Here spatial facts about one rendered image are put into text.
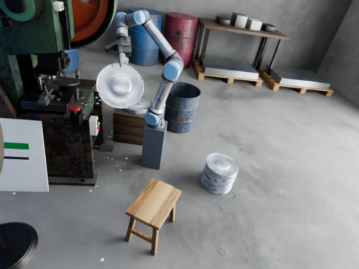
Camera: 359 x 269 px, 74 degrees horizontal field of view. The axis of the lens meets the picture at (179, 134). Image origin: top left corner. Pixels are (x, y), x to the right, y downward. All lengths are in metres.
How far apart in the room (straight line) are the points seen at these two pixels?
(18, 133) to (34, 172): 0.33
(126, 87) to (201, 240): 1.21
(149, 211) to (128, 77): 0.86
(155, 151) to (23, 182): 1.06
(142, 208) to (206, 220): 0.63
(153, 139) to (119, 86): 0.69
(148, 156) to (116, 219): 0.62
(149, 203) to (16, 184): 1.10
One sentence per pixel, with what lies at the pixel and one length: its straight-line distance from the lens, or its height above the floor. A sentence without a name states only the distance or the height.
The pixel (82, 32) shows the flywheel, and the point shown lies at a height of 1.06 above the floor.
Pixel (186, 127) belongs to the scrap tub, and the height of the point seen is 0.08.
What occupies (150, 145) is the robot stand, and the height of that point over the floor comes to 0.27.
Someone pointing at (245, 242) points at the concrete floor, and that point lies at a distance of 2.04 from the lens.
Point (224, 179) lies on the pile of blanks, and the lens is 2.10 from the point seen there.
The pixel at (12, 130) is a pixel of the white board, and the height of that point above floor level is 0.51.
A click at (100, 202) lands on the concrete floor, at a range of 2.07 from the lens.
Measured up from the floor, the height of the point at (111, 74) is 0.99.
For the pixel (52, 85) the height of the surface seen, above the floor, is 0.77.
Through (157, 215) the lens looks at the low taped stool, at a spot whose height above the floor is 0.33.
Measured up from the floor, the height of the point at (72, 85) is 0.78.
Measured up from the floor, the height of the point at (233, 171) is 0.24.
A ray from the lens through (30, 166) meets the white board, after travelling 2.12.
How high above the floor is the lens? 1.61
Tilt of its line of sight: 35 degrees down
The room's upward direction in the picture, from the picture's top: 10 degrees clockwise
